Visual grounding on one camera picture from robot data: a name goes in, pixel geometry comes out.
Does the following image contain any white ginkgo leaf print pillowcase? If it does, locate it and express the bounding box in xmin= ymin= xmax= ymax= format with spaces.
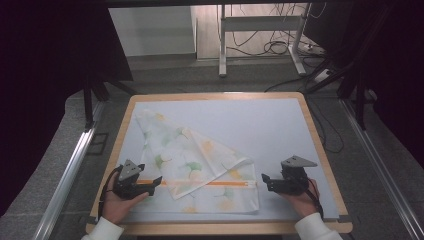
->
xmin=134 ymin=109 xmax=261 ymax=215

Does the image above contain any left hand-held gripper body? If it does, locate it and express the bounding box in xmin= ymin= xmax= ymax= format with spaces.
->
xmin=112 ymin=159 xmax=156 ymax=201

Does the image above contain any white power strip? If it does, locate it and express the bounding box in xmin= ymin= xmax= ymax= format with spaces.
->
xmin=299 ymin=42 xmax=326 ymax=56

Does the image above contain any person's left hand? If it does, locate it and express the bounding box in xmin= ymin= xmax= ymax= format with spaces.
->
xmin=101 ymin=175 xmax=150 ymax=225

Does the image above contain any person's right hand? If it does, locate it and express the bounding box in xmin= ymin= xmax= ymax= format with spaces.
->
xmin=279 ymin=179 xmax=321 ymax=220

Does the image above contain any wooden table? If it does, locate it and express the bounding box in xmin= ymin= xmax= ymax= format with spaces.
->
xmin=85 ymin=91 xmax=354 ymax=236

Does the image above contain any black metal stand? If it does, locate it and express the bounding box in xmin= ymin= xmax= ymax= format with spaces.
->
xmin=82 ymin=74 xmax=138 ymax=132
xmin=303 ymin=56 xmax=368 ymax=132

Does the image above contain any white cabinet panel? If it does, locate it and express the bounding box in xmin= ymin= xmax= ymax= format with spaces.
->
xmin=108 ymin=5 xmax=198 ymax=58

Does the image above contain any white metal desk frame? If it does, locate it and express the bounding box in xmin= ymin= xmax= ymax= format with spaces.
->
xmin=218 ymin=3 xmax=308 ymax=78

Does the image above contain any white power adapter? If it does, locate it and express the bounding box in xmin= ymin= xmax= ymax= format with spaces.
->
xmin=312 ymin=67 xmax=335 ymax=84

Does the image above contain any thin black floor cable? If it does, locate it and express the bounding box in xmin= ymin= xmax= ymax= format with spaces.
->
xmin=307 ymin=97 xmax=345 ymax=155

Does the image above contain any aluminium floor rail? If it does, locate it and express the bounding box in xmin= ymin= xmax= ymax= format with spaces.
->
xmin=339 ymin=99 xmax=424 ymax=240
xmin=32 ymin=100 xmax=106 ymax=240

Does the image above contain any white table mat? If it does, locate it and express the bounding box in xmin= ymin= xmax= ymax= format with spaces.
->
xmin=117 ymin=97 xmax=340 ymax=224

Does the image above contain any dark curtain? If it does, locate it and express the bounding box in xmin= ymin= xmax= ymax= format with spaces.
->
xmin=0 ymin=0 xmax=134 ymax=218
xmin=301 ymin=0 xmax=424 ymax=169

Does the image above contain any black floor bracket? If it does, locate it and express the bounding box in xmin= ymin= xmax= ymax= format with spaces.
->
xmin=86 ymin=132 xmax=110 ymax=156

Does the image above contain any tangle of black floor cables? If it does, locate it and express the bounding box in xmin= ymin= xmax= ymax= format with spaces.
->
xmin=229 ymin=2 xmax=329 ymax=58

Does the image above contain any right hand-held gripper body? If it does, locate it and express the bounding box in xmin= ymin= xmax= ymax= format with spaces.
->
xmin=270 ymin=154 xmax=319 ymax=196

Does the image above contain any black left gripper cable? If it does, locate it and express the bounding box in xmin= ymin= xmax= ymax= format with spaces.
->
xmin=97 ymin=165 xmax=123 ymax=222

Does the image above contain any red black right gripper cable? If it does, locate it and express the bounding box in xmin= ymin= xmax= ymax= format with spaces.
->
xmin=307 ymin=178 xmax=325 ymax=220

